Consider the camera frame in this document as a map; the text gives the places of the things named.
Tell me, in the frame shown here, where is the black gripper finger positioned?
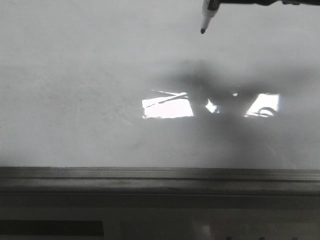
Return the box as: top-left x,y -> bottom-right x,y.
220,0 -> 320,6

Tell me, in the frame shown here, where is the white whiteboard with aluminium frame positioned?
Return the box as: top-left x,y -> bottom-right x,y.
0,0 -> 320,209

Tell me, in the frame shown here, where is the black and white whiteboard marker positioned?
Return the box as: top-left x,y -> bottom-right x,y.
200,0 -> 221,34

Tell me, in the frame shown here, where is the black rectangular label strip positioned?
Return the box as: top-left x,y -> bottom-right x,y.
0,220 -> 104,237

